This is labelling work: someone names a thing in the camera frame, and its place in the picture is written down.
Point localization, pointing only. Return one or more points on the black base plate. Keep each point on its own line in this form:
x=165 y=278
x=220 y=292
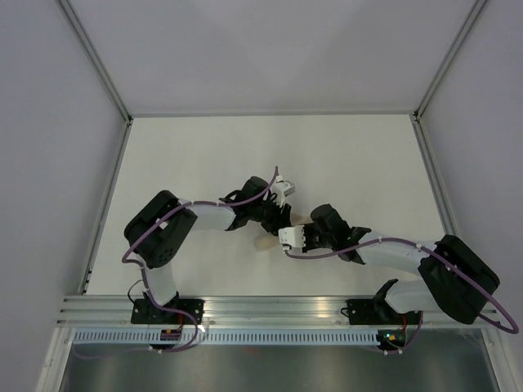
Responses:
x=145 y=313
x=376 y=313

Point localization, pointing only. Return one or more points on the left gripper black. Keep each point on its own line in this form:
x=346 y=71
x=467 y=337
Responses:
x=279 y=220

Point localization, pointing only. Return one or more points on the left aluminium frame post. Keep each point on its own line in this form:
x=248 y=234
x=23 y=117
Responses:
x=73 y=20

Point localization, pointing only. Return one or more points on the aluminium frame post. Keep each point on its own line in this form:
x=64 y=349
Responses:
x=73 y=20
x=465 y=29

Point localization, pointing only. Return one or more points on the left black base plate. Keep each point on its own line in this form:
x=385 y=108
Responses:
x=145 y=313

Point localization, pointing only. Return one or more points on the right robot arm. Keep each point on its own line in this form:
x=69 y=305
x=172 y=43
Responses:
x=436 y=286

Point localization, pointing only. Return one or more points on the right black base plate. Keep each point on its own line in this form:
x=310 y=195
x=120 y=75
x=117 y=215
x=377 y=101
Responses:
x=376 y=313

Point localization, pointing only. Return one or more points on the white slotted cable duct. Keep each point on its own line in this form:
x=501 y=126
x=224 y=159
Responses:
x=225 y=336

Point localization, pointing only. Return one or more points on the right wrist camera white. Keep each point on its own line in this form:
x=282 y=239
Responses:
x=292 y=237

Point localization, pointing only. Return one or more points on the beige cloth napkin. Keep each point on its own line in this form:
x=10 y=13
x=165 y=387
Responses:
x=265 y=242

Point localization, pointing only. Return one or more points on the right aluminium frame post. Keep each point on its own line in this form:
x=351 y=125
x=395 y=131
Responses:
x=465 y=29

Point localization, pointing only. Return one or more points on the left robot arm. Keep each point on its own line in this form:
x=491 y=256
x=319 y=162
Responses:
x=157 y=232

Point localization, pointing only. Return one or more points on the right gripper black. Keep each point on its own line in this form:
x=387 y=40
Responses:
x=308 y=245

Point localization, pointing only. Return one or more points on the aluminium rail front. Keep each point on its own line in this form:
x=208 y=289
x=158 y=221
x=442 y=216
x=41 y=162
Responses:
x=314 y=312

